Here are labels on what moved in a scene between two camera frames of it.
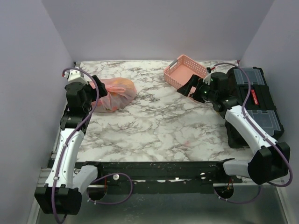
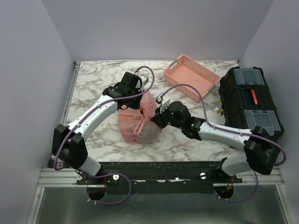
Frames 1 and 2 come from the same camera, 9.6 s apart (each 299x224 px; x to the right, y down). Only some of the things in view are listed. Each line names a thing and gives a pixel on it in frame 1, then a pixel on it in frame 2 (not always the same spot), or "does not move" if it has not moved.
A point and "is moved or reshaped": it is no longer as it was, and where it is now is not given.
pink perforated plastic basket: x=180 y=71 does not move
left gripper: x=103 y=91 to x=137 y=105
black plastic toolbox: x=259 y=104 does not move
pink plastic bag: x=121 y=91 is moved or reshaped
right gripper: x=194 y=81 to x=158 y=118
